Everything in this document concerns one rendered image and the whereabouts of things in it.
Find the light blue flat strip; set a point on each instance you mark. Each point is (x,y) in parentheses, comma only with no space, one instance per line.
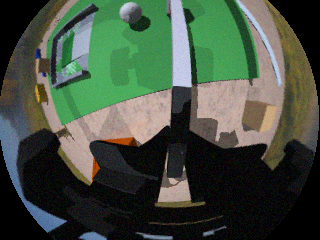
(265,41)

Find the green putting mat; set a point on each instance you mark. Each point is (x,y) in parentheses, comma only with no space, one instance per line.
(128,60)

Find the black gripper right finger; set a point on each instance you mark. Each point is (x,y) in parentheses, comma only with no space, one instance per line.
(206,164)

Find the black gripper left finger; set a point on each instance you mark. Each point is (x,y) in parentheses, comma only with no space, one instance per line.
(147,160)

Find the white golf ball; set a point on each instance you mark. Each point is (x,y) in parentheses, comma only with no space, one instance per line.
(130,13)

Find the blue putter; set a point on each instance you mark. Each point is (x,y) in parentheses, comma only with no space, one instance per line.
(38,57)

